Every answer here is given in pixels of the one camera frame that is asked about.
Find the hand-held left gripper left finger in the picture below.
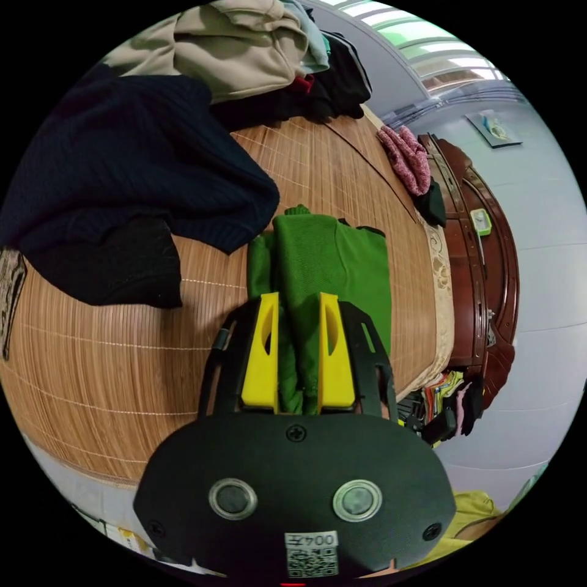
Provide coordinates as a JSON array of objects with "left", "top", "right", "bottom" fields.
[{"left": 240, "top": 291, "right": 279, "bottom": 410}]

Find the pink and black clothes pile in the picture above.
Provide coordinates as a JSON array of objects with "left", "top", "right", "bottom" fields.
[{"left": 376, "top": 125, "right": 448, "bottom": 227}]

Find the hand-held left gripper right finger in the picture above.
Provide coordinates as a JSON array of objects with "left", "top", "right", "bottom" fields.
[{"left": 317, "top": 291, "right": 356, "bottom": 412}]

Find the window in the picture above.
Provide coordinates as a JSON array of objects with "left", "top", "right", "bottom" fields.
[{"left": 339, "top": 0, "right": 511, "bottom": 95}]

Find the pile of clothes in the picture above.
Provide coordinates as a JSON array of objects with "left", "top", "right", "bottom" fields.
[{"left": 0, "top": 0, "right": 373, "bottom": 309}]

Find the grass green long sleeve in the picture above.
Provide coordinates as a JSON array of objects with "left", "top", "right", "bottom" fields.
[{"left": 247, "top": 203, "right": 393, "bottom": 415}]

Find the bed with woven mat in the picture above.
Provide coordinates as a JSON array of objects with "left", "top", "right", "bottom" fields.
[{"left": 0, "top": 103, "right": 522, "bottom": 488}]

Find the green alarm clock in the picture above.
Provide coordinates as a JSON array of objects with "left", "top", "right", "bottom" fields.
[{"left": 469, "top": 207, "right": 493, "bottom": 238}]

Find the person's body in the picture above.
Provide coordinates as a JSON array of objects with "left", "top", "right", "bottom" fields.
[{"left": 403, "top": 489, "right": 508, "bottom": 575}]

